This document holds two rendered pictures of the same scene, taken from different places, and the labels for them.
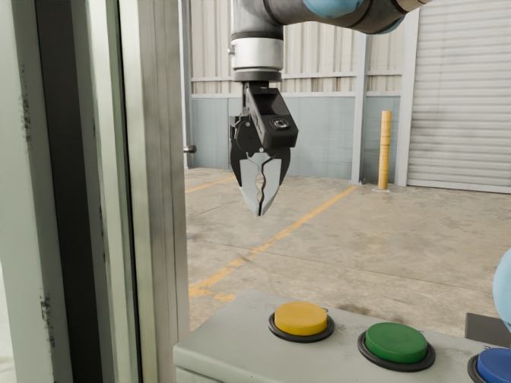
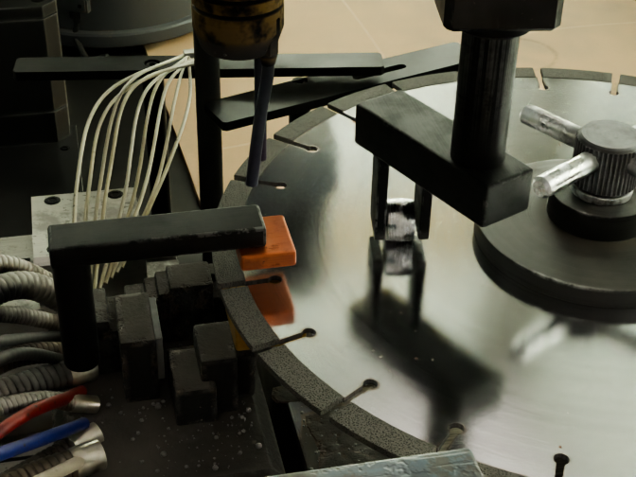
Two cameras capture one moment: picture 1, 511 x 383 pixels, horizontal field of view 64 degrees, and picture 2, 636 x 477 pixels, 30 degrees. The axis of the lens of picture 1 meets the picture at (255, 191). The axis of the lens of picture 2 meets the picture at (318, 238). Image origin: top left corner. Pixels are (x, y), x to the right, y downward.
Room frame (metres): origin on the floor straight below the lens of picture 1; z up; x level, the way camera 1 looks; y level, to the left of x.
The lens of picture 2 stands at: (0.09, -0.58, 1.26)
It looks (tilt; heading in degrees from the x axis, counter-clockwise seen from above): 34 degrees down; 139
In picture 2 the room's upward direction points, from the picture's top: 1 degrees clockwise
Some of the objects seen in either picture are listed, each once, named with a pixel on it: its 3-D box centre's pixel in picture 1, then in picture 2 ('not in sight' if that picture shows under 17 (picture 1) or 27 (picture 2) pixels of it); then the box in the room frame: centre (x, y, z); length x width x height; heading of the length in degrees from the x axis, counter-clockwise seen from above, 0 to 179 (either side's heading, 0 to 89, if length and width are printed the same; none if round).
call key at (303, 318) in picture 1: (300, 324); not in sight; (0.29, -0.03, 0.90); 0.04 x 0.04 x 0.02
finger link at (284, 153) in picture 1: (274, 156); not in sight; (0.61, -0.03, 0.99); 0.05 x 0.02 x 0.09; 101
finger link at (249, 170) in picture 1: (246, 185); not in sight; (0.63, 0.01, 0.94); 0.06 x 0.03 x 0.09; 11
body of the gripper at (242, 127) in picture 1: (256, 115); not in sight; (0.63, 0.00, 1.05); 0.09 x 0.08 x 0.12; 11
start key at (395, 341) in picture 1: (395, 349); not in sight; (0.26, -0.10, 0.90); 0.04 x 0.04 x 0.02
